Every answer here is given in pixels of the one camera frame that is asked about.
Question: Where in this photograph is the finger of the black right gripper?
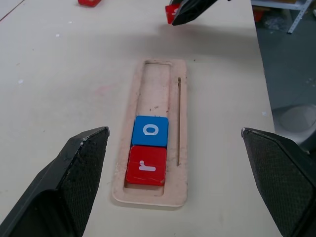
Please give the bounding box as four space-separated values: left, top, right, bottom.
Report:
169 0 218 27

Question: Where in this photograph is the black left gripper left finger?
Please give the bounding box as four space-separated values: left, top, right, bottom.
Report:
0 126 110 237

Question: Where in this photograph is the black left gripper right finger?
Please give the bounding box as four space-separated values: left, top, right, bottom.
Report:
240 127 316 237

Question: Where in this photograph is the grey rounded robot body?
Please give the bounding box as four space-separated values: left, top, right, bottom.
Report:
271 103 316 155

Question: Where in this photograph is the red letter block r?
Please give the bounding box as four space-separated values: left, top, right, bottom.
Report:
125 145 167 187

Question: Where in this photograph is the long wooden letter tray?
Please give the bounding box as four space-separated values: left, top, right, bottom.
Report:
111 59 190 208

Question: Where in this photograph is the blue letter block o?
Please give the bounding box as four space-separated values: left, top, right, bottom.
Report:
130 115 170 149

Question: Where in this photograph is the red bin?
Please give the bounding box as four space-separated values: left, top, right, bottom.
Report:
254 6 264 22

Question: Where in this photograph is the white perforated metal shelf frame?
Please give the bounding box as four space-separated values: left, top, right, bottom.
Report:
251 0 316 35

